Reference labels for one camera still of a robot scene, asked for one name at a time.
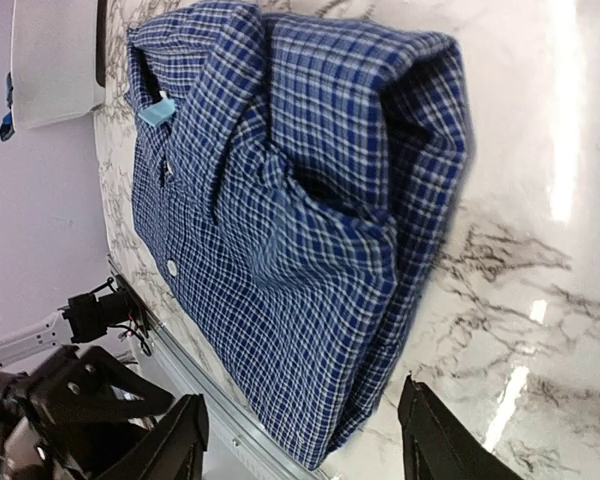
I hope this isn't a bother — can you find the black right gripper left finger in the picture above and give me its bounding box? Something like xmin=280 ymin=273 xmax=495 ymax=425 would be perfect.
xmin=110 ymin=395 xmax=209 ymax=480

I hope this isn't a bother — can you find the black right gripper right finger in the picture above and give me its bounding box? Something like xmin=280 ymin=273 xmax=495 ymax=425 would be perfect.
xmin=398 ymin=377 xmax=520 ymax=480

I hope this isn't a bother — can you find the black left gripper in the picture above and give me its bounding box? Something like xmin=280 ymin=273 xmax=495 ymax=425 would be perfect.
xmin=0 ymin=346 xmax=174 ymax=479

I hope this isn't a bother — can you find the blue checked shirt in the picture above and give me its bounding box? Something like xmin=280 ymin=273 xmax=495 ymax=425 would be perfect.
xmin=127 ymin=1 xmax=468 ymax=470

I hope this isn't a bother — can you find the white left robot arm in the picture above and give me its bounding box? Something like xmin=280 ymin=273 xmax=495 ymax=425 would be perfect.
xmin=0 ymin=312 xmax=174 ymax=479

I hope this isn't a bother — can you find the white plastic laundry bin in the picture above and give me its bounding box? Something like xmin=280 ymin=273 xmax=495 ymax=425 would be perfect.
xmin=10 ymin=0 xmax=108 ymax=130

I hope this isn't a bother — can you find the dark blue garment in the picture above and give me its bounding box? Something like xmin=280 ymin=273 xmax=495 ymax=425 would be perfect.
xmin=0 ymin=73 xmax=15 ymax=142

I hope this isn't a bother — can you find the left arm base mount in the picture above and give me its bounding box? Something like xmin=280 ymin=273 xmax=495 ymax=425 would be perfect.
xmin=61 ymin=274 xmax=152 ymax=357

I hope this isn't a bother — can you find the aluminium front frame rail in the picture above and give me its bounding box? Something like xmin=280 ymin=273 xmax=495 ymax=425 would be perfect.
xmin=107 ymin=254 xmax=331 ymax=480

